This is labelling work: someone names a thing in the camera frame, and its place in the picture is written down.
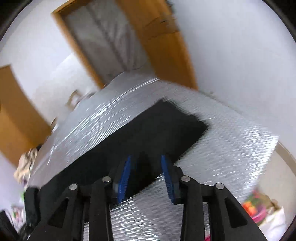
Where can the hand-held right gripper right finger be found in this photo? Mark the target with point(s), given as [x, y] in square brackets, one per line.
[167, 178]

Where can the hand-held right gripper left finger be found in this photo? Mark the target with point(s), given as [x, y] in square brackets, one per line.
[123, 178]

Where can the colourful packets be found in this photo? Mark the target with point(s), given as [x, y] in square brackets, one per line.
[18, 212]

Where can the brown cardboard box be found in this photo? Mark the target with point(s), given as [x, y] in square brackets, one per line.
[74, 98]

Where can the beige floral blanket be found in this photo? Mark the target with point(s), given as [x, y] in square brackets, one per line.
[25, 164]

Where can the wooden door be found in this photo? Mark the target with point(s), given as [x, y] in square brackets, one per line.
[161, 46]

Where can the silver foil mat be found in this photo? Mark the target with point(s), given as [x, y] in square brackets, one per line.
[231, 150]

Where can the wooden wardrobe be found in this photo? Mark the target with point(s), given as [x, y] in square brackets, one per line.
[16, 115]

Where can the white sack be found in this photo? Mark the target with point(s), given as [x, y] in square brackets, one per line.
[275, 222]

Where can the wooden door frame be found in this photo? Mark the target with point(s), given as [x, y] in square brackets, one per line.
[76, 46]

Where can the black pants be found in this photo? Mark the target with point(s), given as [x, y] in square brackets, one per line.
[150, 134]

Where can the clear plastic curtain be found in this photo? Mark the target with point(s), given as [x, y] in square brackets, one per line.
[104, 34]

